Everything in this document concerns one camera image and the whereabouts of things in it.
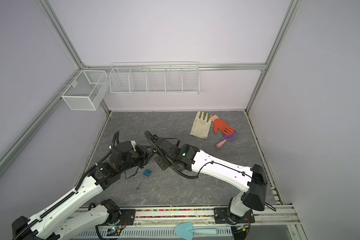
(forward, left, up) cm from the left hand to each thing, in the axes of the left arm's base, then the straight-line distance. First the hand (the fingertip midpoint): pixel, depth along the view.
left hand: (157, 150), depth 72 cm
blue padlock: (-2, +9, -22) cm, 24 cm away
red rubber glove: (+33, -41, -23) cm, 58 cm away
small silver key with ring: (-10, +14, -23) cm, 28 cm away
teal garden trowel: (-31, -12, -22) cm, 40 cm away
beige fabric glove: (+32, -27, -24) cm, 48 cm away
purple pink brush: (+20, -47, -24) cm, 57 cm away
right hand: (-3, -2, -2) cm, 4 cm away
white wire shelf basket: (+51, +3, +7) cm, 52 cm away
